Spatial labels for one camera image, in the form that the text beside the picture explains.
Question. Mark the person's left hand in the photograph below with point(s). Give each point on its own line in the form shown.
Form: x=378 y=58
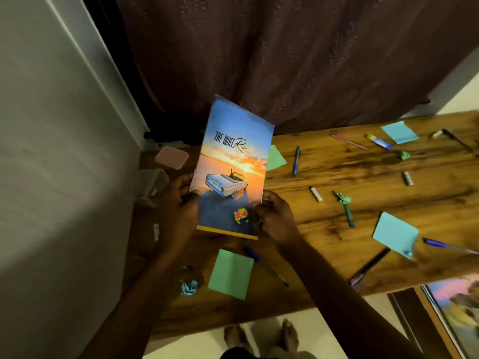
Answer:
x=176 y=220

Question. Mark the person's right hand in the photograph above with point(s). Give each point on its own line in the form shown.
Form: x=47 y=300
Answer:
x=278 y=222

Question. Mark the person's left thumb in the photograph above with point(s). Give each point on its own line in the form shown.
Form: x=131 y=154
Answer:
x=192 y=198

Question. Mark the person's right thumb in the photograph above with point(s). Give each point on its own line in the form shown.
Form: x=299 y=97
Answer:
x=258 y=213

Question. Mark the notebook with car sunset cover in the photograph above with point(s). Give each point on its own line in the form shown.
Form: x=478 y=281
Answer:
x=234 y=164

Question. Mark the person's right forearm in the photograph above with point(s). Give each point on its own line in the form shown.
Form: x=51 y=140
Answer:
x=336 y=306

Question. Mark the person's left forearm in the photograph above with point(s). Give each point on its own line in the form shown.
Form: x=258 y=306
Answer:
x=131 y=306

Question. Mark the clear plastic container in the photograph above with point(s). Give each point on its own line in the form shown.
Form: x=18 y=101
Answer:
x=151 y=186

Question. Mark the pink square container lid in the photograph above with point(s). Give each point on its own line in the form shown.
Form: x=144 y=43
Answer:
x=171 y=157

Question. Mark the small white block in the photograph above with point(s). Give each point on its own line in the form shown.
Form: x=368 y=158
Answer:
x=156 y=232

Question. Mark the blue ballpoint pen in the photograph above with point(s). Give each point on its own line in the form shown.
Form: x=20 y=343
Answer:
x=265 y=264

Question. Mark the small green sticky note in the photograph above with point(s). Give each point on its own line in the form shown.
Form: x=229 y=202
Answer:
x=275 y=158

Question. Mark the small white cylinder eraser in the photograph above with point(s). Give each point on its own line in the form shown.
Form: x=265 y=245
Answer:
x=407 y=178
x=316 y=194

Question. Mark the blue pen with dark clip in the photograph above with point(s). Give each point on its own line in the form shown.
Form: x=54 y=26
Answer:
x=296 y=160

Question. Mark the large green sticky note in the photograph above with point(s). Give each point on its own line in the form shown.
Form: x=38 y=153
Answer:
x=231 y=274

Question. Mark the crumpled blue paper ball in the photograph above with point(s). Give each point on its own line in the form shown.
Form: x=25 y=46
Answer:
x=189 y=286

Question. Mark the teal pen with crumpled paper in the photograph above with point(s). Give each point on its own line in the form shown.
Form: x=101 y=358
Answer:
x=346 y=207

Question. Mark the thin pink pen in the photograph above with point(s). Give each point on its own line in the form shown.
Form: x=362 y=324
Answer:
x=348 y=142

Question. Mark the black marker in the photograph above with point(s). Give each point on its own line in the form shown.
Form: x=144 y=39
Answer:
x=368 y=267

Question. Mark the person's left foot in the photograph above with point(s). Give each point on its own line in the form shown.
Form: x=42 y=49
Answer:
x=235 y=338

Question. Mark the person's foot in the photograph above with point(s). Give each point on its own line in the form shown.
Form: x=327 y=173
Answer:
x=290 y=336
x=235 y=338

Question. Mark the person's right foot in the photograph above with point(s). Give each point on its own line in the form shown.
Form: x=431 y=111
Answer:
x=290 y=336

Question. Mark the light blue sticky note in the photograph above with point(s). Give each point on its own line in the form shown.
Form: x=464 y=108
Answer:
x=399 y=132
x=395 y=234

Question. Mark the blue and yellow glue stick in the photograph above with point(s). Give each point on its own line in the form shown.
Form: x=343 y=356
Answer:
x=378 y=142

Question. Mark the crumpled green paper ball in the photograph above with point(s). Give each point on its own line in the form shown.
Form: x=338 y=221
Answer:
x=403 y=155

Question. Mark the dark maroon curtain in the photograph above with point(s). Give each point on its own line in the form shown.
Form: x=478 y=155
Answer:
x=292 y=52

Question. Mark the blue pen with silver tip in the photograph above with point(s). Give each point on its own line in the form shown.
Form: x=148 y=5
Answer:
x=449 y=246

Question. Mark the black pen with white cap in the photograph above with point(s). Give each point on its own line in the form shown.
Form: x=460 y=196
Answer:
x=454 y=139

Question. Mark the framed colourful picture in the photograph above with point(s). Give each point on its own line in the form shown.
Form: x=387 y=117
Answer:
x=454 y=314

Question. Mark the white window frame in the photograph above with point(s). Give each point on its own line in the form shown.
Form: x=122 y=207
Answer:
x=108 y=74

